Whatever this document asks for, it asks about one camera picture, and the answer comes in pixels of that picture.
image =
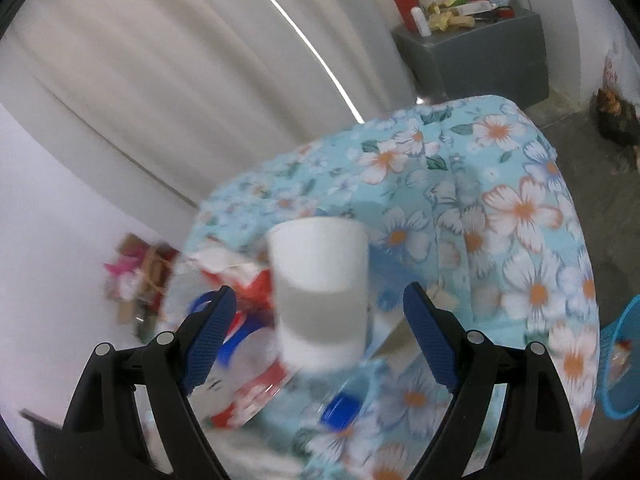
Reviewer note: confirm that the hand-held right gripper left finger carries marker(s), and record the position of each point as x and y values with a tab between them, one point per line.
207	340

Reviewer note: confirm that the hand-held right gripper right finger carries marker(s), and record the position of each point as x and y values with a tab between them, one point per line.
432	340

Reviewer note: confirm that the clear bag red flower print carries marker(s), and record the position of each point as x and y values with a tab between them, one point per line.
250	395

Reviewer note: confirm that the clear bottle with blue cap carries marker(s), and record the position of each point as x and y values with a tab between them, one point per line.
342	407

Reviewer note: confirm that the white paper cup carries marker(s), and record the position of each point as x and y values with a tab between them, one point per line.
320	285

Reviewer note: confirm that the blue plastic basket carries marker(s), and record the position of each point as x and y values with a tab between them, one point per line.
612	395

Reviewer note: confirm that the blue floral tablecloth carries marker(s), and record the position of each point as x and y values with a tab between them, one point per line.
500	210

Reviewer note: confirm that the dark brown bag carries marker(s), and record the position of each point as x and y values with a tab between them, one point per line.
615	120

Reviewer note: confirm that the white curtain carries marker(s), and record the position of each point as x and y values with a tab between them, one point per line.
150	60

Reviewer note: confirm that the grey cabinet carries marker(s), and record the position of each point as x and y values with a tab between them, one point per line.
480	55

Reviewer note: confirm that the small white bottle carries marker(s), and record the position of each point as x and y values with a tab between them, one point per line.
421	22

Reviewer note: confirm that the yellow snack packets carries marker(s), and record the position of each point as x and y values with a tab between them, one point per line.
450	17

